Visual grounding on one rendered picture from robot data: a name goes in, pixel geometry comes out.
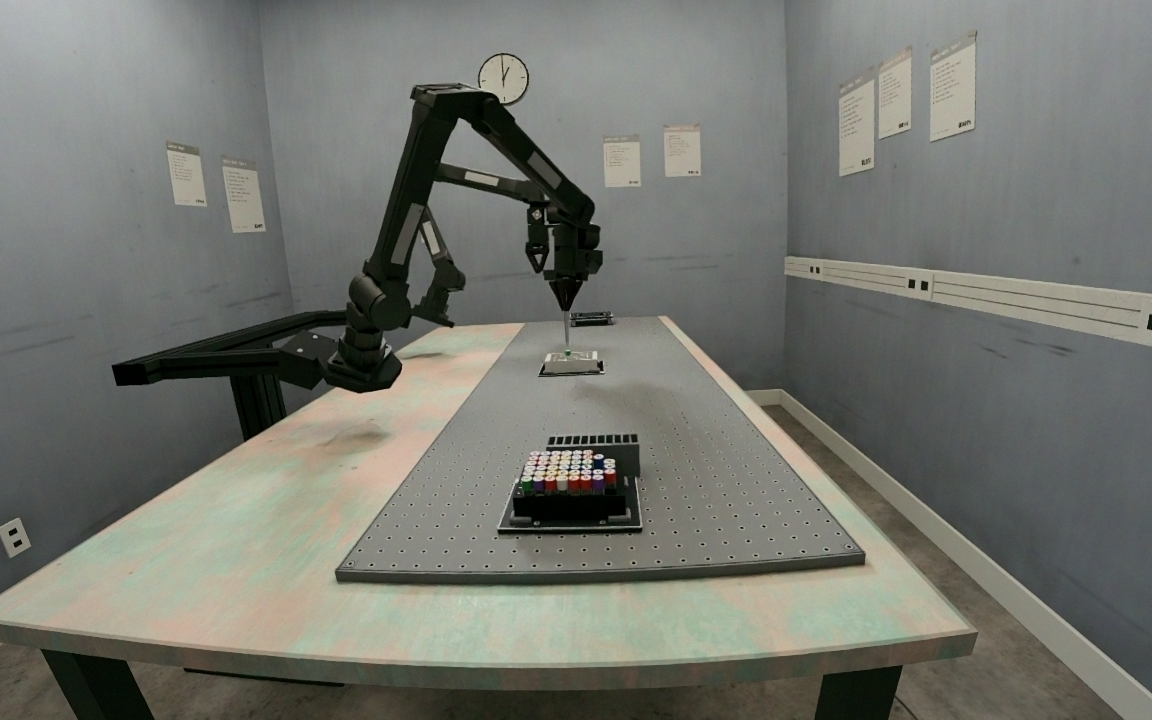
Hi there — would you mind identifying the black vial rack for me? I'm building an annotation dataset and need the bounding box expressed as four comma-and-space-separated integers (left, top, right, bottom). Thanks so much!
513, 462, 626, 520

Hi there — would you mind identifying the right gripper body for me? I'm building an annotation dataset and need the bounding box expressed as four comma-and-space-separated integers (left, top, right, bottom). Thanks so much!
543, 247, 589, 281

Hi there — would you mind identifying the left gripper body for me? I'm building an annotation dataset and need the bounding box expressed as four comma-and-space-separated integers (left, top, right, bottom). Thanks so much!
525, 223, 550, 251

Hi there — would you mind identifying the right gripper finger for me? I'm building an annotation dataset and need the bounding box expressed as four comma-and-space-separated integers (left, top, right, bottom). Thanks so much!
550, 281, 573, 311
558, 281, 583, 312

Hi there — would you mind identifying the white tube carrier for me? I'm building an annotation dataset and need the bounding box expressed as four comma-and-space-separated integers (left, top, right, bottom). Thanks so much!
545, 351, 597, 373

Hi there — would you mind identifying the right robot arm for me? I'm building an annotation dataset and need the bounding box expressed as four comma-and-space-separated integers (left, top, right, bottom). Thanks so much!
327, 82, 602, 382

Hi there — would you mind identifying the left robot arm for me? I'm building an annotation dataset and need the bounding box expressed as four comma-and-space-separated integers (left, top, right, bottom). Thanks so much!
414, 161, 566, 320

